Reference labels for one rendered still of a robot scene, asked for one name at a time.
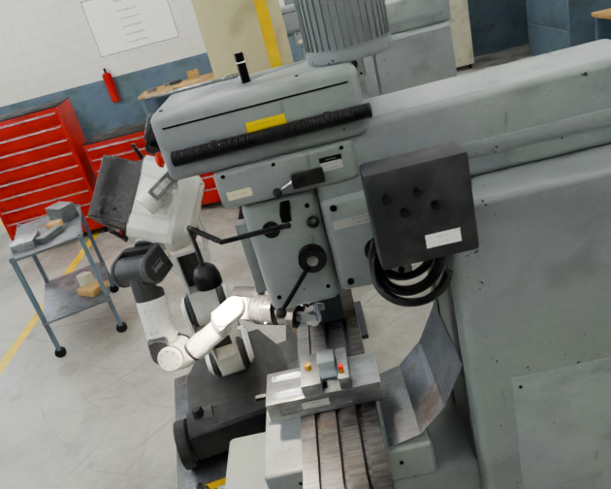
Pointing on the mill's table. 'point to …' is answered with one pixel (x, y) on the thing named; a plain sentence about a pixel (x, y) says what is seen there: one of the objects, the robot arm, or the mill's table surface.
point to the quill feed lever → (315, 256)
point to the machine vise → (337, 398)
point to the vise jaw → (310, 380)
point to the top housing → (256, 114)
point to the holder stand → (334, 309)
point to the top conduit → (271, 134)
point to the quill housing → (268, 243)
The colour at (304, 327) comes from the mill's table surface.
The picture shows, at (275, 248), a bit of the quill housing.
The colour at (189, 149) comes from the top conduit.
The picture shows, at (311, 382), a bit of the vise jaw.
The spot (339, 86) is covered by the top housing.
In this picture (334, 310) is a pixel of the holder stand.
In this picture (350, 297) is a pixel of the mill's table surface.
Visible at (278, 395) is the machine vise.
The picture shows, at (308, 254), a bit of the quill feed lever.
